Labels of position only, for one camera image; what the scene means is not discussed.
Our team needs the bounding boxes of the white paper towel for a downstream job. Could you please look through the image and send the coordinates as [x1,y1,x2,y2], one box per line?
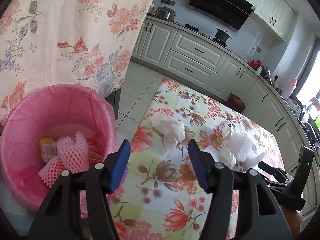
[151,113,195,155]

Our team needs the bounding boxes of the white L-shaped foam piece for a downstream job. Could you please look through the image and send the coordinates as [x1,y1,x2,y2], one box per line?
[227,132,265,169]

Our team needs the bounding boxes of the pink foam net with orange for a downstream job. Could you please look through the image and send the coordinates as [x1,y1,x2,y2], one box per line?
[37,156,65,188]

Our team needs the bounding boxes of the large yellow sponge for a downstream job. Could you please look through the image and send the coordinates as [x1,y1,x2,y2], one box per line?
[39,137,57,163]

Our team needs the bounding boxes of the pink lined trash bin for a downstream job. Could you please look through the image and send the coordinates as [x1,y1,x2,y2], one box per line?
[1,84,117,211]

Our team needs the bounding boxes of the lower kitchen cabinets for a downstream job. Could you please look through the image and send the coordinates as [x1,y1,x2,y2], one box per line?
[131,15,320,205]

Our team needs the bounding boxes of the kitchen cabinets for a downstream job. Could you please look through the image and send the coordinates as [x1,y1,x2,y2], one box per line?
[131,15,320,205]
[246,0,295,41]

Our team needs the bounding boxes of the upper kitchen cabinets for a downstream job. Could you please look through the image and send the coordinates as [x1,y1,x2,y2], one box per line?
[246,0,295,41]

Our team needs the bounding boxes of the person's right hand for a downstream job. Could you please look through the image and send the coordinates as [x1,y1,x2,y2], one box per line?
[281,205,303,239]

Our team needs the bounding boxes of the floral tablecloth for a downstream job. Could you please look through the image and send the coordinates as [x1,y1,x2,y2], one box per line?
[108,79,284,239]

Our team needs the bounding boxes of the small red floor bin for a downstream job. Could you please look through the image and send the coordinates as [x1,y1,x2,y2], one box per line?
[227,94,246,113]

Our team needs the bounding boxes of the red kettle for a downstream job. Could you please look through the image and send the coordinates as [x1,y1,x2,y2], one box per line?
[249,60,262,70]

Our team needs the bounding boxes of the black cooking pot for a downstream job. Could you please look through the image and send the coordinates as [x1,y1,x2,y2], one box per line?
[215,28,232,45]

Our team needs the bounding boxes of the gas stove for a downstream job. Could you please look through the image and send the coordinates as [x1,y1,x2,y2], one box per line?
[184,24,199,33]

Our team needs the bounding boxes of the floral curtain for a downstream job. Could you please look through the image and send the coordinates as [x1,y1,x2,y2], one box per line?
[1,0,153,125]

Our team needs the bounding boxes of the black range hood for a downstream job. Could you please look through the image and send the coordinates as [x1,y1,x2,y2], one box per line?
[189,0,255,31]

